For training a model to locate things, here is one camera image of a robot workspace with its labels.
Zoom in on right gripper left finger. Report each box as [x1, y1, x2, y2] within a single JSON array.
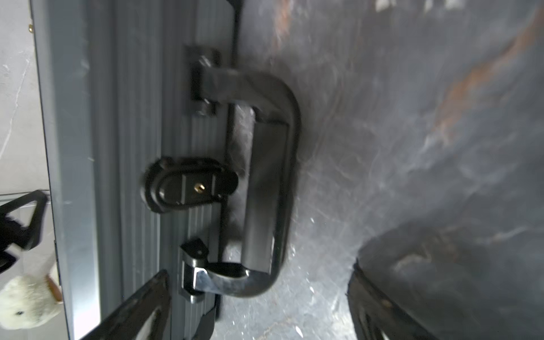
[[84, 270, 171, 339]]

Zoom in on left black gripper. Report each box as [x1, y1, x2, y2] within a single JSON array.
[[1, 190, 48, 272]]

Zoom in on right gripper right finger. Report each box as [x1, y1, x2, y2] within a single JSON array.
[[347, 262, 436, 339]]

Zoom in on grey poker set case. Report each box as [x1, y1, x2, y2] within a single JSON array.
[[30, 1, 300, 339]]

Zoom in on white plush dog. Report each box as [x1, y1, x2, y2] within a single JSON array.
[[1, 264, 64, 330]]

